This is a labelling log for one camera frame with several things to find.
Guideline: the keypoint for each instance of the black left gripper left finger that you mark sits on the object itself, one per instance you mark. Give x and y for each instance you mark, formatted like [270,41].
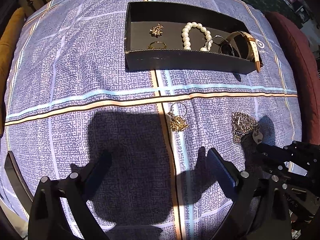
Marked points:
[47,219]

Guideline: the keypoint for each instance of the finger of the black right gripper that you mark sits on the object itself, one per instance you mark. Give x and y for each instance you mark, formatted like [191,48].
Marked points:
[303,154]
[272,159]

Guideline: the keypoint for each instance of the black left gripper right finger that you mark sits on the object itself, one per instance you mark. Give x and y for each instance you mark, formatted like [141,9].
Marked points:
[259,209]

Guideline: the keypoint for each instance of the gold leaf earring with hoop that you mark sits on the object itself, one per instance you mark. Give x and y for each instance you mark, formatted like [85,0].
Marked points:
[178,122]

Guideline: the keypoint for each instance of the brown white strap watch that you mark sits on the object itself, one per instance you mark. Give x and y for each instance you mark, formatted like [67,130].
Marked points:
[242,44]

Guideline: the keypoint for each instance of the gold filigree brooch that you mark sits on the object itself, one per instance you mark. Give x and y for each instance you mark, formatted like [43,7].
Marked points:
[156,31]

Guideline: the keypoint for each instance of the black open jewelry box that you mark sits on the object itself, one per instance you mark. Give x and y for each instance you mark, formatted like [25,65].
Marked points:
[181,46]

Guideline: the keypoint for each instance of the dark red pillow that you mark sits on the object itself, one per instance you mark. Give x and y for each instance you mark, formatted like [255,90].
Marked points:
[296,49]

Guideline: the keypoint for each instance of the blue plaid bed sheet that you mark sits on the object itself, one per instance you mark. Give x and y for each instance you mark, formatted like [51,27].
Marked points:
[69,97]

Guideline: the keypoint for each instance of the mustard yellow pillow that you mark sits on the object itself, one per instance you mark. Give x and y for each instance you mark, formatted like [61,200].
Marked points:
[8,43]

